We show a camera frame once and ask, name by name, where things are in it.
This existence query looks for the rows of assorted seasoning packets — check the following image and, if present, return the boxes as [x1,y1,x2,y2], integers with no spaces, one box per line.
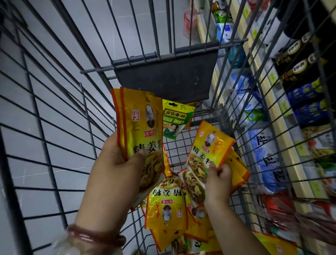
[257,158,336,248]

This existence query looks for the dark red bracelet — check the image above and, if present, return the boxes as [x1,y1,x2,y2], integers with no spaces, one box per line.
[67,223,127,247]

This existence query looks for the row of small dark bottles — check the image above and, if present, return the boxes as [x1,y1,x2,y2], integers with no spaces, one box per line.
[275,29,336,129]

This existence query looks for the pile of seasoning packets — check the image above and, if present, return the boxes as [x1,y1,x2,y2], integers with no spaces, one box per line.
[139,99,301,255]

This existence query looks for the white bead bracelet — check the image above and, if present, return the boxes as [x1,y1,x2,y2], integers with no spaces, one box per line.
[53,234,124,255]

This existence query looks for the person's right forearm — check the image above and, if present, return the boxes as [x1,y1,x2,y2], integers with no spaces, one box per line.
[207,202,271,255]

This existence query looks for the row of blue packets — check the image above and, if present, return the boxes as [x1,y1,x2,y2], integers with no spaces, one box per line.
[218,21,291,195]

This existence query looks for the person's right hand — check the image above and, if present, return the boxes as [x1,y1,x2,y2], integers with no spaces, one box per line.
[204,162,234,209]

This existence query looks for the black plastic cart flap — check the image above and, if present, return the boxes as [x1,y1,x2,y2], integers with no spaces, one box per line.
[114,42,220,104]

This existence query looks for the pale green pouch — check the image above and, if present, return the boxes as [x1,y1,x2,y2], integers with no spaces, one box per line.
[305,126,336,159]

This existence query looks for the grey wire shopping cart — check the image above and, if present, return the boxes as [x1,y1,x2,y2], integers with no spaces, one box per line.
[0,0,336,255]

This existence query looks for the wooden store shelving with goods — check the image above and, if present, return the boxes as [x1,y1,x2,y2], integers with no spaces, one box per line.
[194,0,336,255]

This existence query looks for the person's left hand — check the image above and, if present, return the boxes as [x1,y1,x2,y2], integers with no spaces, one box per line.
[76,131,149,234]

